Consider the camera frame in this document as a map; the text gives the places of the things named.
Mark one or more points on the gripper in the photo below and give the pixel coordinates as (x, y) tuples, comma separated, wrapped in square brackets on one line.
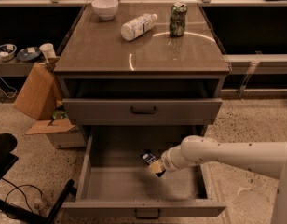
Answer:
[(169, 161)]

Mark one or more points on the dark blue rxbar wrapper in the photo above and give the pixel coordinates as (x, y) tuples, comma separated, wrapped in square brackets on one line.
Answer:
[(149, 158)]

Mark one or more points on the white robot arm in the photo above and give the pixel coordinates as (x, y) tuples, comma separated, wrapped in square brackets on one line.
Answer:
[(264, 158)]

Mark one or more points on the grey open lower drawer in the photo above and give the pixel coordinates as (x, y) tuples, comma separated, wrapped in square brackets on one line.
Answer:
[(115, 181)]

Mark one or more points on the grey drawer cabinet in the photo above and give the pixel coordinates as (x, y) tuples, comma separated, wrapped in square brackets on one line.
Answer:
[(98, 63)]

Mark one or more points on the grey upper drawer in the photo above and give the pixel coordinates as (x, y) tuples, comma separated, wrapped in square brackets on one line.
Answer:
[(117, 111)]

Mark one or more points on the open cardboard box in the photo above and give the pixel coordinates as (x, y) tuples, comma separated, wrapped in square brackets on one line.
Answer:
[(61, 133)]

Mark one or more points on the green snack packet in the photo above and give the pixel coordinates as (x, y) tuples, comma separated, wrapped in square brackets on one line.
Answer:
[(59, 115)]

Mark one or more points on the brown paper bag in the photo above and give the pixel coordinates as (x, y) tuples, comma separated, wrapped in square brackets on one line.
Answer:
[(40, 94)]

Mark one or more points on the white plastic bottle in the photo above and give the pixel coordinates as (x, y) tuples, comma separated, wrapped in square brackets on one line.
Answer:
[(138, 26)]

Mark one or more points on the crushed green can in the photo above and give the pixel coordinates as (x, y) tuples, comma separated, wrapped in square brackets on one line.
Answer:
[(177, 19)]

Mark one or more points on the white paper cup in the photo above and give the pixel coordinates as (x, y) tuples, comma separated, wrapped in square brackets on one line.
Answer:
[(48, 50)]

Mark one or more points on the white ceramic bowl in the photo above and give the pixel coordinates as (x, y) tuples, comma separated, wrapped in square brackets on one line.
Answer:
[(105, 9)]

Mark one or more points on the dark blue bowl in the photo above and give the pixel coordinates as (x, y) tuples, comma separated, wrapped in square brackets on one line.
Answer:
[(29, 55)]

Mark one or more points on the grey side shelf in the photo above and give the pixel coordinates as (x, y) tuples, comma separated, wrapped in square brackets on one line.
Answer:
[(16, 68)]

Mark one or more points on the blue patterned bowl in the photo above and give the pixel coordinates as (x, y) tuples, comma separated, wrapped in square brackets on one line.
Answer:
[(7, 52)]

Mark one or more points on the black lower drawer handle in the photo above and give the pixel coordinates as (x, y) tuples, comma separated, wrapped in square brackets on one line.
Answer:
[(147, 213)]

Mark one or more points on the black drawer handle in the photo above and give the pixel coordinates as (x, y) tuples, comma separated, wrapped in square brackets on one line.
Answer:
[(135, 111), (147, 213)]

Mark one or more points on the black upper drawer handle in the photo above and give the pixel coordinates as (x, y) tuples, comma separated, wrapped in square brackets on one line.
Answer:
[(135, 111)]

